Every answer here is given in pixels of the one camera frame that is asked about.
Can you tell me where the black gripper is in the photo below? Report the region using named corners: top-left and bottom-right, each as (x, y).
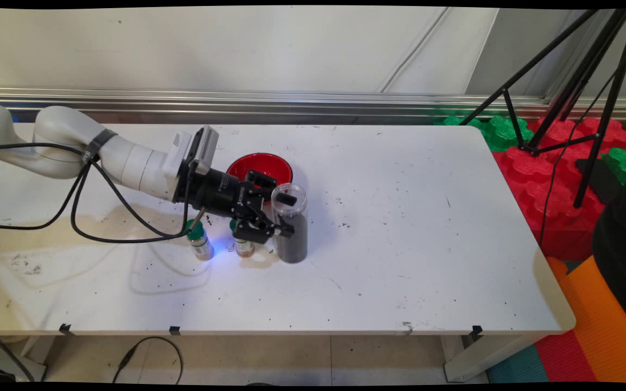
top-left (174, 163), bottom-right (297, 244)

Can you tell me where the clear plastic jar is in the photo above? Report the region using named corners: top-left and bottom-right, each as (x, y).
top-left (271, 184), bottom-right (309, 264)

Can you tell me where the green cap spice bottle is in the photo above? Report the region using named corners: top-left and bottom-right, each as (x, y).
top-left (185, 219), bottom-right (215, 261)
top-left (230, 218), bottom-right (256, 258)

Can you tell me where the red bowl black rim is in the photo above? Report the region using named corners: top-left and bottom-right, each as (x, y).
top-left (226, 153), bottom-right (294, 203)

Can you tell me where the white table leg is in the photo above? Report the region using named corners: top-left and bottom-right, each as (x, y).
top-left (0, 337), bottom-right (55, 382)
top-left (443, 332), bottom-right (547, 383)

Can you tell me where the red foam block stack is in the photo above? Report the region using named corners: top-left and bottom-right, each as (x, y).
top-left (492, 117), bottom-right (626, 261)

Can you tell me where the teal foam mat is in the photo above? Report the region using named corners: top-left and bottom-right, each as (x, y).
top-left (487, 345), bottom-right (550, 383)

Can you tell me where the black tripod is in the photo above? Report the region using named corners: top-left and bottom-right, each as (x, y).
top-left (459, 8), bottom-right (626, 210)

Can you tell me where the red foam mat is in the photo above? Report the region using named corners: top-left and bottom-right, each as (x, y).
top-left (533, 331), bottom-right (599, 383)

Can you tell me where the black round object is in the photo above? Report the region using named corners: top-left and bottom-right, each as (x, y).
top-left (590, 155), bottom-right (626, 343)

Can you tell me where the orange foam mat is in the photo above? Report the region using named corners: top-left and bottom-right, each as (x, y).
top-left (547, 255), bottom-right (626, 383)

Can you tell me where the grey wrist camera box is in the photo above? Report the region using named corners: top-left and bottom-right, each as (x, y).
top-left (189, 125), bottom-right (220, 175)

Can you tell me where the aluminium wall rail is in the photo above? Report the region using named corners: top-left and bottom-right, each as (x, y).
top-left (0, 87), bottom-right (626, 123)

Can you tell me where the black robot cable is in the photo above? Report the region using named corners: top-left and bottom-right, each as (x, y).
top-left (0, 142), bottom-right (208, 244)

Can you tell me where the black floor cable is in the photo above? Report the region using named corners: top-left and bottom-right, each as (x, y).
top-left (111, 337), bottom-right (184, 385)

